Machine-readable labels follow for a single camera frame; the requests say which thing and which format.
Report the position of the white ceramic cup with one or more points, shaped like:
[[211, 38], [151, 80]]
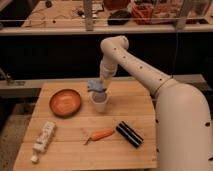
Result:
[[99, 100]]

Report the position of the orange wooden bowl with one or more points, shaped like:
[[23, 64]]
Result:
[[65, 102]]

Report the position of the grey metal post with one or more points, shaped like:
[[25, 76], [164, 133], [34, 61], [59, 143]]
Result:
[[87, 4], [185, 9]]

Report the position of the orange toy carrot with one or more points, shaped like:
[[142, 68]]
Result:
[[97, 135]]

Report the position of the metal clamp at left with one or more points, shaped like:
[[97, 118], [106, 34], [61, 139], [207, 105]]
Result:
[[9, 80]]

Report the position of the black bowl on shelf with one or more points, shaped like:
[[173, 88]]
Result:
[[119, 17]]

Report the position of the grey metal post right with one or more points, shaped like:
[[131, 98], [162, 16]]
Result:
[[185, 9]]

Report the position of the black striped rectangular block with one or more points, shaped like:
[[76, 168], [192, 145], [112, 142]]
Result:
[[129, 134]]

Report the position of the orange crate on shelf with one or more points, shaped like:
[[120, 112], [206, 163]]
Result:
[[146, 14]]

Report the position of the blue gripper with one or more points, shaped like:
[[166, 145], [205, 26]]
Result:
[[95, 85]]

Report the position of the white tube bottle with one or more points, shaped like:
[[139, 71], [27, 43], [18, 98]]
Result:
[[43, 140]]

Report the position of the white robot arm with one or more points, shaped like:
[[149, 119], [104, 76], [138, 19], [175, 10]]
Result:
[[184, 129]]

